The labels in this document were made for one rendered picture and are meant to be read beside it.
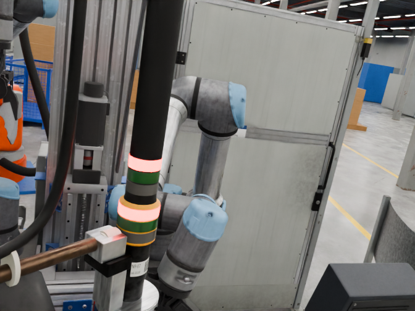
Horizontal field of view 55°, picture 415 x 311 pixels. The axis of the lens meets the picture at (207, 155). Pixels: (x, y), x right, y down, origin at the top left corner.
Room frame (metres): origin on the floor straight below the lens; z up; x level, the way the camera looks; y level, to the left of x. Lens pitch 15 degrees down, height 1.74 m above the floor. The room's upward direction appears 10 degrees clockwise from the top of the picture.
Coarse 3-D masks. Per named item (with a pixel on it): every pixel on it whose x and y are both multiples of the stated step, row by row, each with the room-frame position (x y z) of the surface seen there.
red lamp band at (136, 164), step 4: (128, 160) 0.39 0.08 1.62; (132, 160) 0.38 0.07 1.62; (136, 160) 0.38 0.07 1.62; (140, 160) 0.38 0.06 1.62; (144, 160) 0.38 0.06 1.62; (148, 160) 0.38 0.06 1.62; (156, 160) 0.38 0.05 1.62; (160, 160) 0.39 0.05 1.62; (128, 164) 0.38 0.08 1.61; (132, 164) 0.38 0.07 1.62; (136, 164) 0.38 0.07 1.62; (140, 164) 0.38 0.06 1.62; (144, 164) 0.38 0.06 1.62; (148, 164) 0.38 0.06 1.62; (152, 164) 0.38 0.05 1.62; (156, 164) 0.38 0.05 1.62; (160, 164) 0.39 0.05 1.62; (136, 168) 0.38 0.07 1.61; (140, 168) 0.38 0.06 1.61; (144, 168) 0.38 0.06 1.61; (148, 168) 0.38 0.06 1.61; (152, 168) 0.38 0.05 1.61; (156, 168) 0.38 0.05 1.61; (160, 168) 0.39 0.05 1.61
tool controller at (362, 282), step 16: (336, 272) 0.91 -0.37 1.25; (352, 272) 0.93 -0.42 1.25; (368, 272) 0.94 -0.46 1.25; (384, 272) 0.96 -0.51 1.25; (400, 272) 0.97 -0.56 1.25; (320, 288) 0.95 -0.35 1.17; (336, 288) 0.89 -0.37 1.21; (352, 288) 0.87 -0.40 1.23; (368, 288) 0.89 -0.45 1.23; (384, 288) 0.90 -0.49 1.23; (400, 288) 0.91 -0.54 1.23; (320, 304) 0.93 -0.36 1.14; (336, 304) 0.88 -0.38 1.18; (352, 304) 0.85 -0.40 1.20; (368, 304) 0.87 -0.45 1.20; (384, 304) 0.88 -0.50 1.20; (400, 304) 0.90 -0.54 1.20
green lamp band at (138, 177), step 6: (132, 174) 0.38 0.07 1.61; (138, 174) 0.38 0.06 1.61; (144, 174) 0.38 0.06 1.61; (150, 174) 0.38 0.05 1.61; (156, 174) 0.38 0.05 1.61; (132, 180) 0.38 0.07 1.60; (138, 180) 0.38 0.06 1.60; (144, 180) 0.38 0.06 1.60; (150, 180) 0.38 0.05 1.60; (156, 180) 0.38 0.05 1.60
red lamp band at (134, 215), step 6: (120, 204) 0.38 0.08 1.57; (120, 210) 0.38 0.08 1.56; (126, 210) 0.37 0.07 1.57; (132, 210) 0.37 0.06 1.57; (138, 210) 0.37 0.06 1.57; (144, 210) 0.37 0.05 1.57; (150, 210) 0.38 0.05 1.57; (156, 210) 0.38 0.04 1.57; (126, 216) 0.37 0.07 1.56; (132, 216) 0.37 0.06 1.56; (138, 216) 0.37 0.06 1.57; (144, 216) 0.37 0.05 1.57; (150, 216) 0.38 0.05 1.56; (156, 216) 0.38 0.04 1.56
